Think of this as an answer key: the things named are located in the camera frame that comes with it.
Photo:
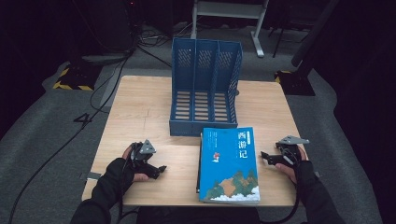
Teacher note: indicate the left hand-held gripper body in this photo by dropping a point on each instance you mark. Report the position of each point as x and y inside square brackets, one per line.
[146, 147]

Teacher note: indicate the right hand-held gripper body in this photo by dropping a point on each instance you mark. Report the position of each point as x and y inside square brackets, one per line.
[289, 152]

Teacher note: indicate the blue book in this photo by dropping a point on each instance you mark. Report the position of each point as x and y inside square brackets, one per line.
[230, 168]

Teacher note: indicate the black book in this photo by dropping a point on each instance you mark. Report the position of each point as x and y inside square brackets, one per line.
[198, 183]

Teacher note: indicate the blue plastic file rack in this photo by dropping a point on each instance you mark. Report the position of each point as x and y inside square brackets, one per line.
[186, 127]

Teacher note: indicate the person's right hand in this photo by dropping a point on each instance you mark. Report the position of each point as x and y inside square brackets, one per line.
[303, 172]

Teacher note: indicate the person's left hand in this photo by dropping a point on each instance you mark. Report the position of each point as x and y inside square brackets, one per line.
[120, 171]

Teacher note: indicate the grey tape piece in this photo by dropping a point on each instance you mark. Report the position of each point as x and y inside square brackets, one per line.
[317, 174]
[91, 175]

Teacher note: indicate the black stand base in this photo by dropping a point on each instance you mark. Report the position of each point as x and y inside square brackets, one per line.
[295, 84]

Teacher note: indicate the yellow and black striped base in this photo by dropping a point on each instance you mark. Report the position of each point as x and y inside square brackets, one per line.
[73, 79]

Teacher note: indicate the black tripod stand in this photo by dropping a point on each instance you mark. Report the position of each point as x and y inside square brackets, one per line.
[280, 40]

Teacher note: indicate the black slanted pole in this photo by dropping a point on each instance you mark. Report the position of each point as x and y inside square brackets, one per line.
[314, 34]

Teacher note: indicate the white metal stand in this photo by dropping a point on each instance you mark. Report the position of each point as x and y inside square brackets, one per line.
[230, 11]

